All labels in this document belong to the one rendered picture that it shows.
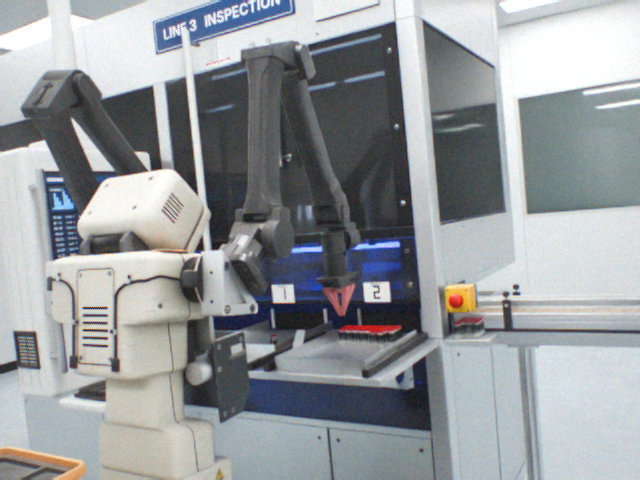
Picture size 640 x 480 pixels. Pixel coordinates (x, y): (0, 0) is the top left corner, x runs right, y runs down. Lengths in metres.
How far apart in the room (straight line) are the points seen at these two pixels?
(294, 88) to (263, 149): 0.18
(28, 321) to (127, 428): 0.82
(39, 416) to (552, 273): 4.84
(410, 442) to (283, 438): 0.47
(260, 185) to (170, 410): 0.46
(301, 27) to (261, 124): 0.83
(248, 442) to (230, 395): 1.01
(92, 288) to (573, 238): 5.52
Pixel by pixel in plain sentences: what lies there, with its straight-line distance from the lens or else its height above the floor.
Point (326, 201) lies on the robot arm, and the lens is 1.40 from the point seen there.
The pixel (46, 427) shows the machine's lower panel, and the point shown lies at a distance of 3.10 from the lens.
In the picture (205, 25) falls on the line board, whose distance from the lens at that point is 2.20.
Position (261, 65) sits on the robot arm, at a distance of 1.21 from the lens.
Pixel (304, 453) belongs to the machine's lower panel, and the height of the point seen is 0.48.
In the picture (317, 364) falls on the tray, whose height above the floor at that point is 0.90.
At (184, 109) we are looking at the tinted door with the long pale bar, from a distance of 2.24.
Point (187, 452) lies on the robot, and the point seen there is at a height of 0.86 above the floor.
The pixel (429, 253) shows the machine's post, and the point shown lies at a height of 1.13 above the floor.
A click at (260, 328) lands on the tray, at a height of 0.90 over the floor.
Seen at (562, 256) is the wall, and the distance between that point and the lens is 6.33.
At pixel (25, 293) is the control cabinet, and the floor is 1.12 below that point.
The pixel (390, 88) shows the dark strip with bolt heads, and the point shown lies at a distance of 1.80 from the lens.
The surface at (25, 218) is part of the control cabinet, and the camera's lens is 1.95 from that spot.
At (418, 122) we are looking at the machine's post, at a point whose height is 1.50.
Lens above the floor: 1.28
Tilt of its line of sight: 3 degrees down
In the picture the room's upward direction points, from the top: 5 degrees counter-clockwise
